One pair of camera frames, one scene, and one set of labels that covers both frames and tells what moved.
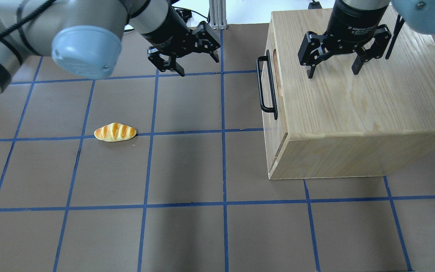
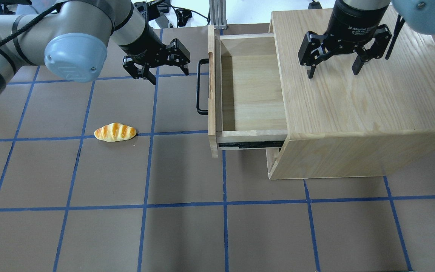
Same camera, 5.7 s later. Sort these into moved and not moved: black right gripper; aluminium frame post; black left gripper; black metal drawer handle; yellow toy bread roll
Moved: black metal drawer handle; black left gripper
Not moved: aluminium frame post; yellow toy bread roll; black right gripper
